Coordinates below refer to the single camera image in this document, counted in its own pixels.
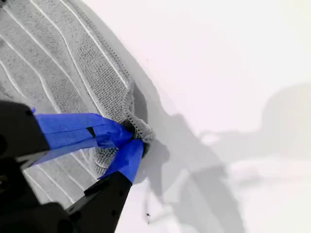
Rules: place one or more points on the grey white-striped towel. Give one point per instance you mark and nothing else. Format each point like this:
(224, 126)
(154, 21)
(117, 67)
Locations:
(73, 60)

